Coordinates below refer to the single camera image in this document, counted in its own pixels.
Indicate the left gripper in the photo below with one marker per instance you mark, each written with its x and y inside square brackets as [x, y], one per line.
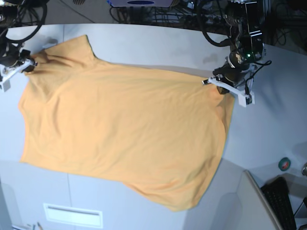
[233, 72]

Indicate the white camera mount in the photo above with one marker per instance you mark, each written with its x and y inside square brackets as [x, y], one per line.
[8, 72]
[232, 89]

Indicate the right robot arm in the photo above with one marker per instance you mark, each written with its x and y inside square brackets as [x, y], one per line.
[11, 11]

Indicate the blue white device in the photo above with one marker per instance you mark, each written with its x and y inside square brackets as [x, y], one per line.
[138, 3]

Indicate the orange t-shirt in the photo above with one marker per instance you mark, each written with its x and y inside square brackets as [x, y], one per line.
[161, 133]

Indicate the grey side panel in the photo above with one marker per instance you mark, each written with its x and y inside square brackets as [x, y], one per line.
[245, 209]

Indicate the metal knob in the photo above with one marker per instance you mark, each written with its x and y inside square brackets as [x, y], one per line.
[304, 170]

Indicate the black keyboard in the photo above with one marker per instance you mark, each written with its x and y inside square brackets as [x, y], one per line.
[277, 195]

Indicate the green tape roll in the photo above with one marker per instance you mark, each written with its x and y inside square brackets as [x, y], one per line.
[284, 164]

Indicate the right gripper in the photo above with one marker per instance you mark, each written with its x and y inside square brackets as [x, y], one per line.
[12, 56]

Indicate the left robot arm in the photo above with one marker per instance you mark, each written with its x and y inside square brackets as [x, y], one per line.
[245, 40]

